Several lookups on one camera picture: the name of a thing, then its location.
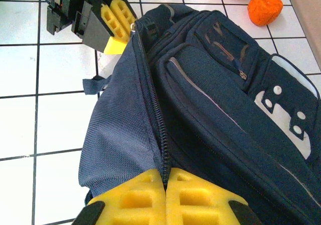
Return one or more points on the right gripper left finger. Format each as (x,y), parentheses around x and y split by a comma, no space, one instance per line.
(135,202)

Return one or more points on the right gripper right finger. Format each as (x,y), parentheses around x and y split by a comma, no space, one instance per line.
(195,202)

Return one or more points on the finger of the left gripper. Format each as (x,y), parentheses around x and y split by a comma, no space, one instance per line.
(97,27)
(125,17)

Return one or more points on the navy blue backpack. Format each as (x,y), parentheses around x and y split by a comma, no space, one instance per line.
(200,109)

